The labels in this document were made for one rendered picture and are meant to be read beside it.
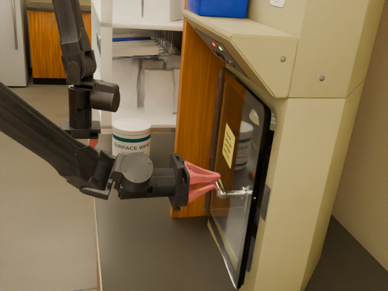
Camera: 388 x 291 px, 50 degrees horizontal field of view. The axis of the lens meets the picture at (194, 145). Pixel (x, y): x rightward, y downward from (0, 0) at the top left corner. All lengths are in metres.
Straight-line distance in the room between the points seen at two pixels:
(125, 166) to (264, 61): 0.29
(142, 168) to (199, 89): 0.38
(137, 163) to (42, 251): 1.97
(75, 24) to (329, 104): 0.62
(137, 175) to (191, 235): 0.45
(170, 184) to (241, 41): 0.31
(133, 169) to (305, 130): 0.31
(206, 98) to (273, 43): 0.42
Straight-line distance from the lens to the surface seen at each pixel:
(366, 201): 1.27
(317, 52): 0.72
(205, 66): 1.04
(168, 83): 1.99
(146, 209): 1.23
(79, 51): 1.06
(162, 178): 0.81
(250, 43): 0.66
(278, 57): 0.69
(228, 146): 0.92
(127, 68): 2.08
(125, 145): 1.40
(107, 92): 1.06
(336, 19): 0.72
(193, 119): 1.08
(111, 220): 1.19
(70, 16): 1.07
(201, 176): 0.82
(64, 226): 2.84
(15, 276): 2.52
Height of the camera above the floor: 1.60
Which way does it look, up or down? 23 degrees down
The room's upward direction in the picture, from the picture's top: 5 degrees clockwise
